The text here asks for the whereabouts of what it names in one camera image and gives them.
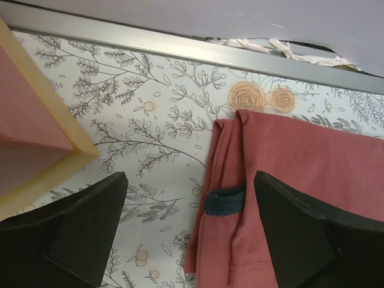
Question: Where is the white crumpled tape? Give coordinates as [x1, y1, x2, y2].
[207, 38, 362, 72]

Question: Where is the floral table mat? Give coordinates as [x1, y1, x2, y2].
[15, 32, 383, 287]

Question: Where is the yellow drawer box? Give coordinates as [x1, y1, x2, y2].
[1, 22, 99, 219]

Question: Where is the red drawer box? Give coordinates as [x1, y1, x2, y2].
[1, 49, 73, 200]

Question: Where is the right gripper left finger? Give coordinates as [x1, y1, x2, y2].
[1, 172, 128, 287]

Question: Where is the red folded cloth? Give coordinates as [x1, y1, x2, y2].
[184, 110, 383, 287]

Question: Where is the aluminium back rail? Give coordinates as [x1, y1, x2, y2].
[10, 25, 383, 95]

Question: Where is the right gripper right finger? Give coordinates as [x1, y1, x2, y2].
[254, 171, 383, 288]

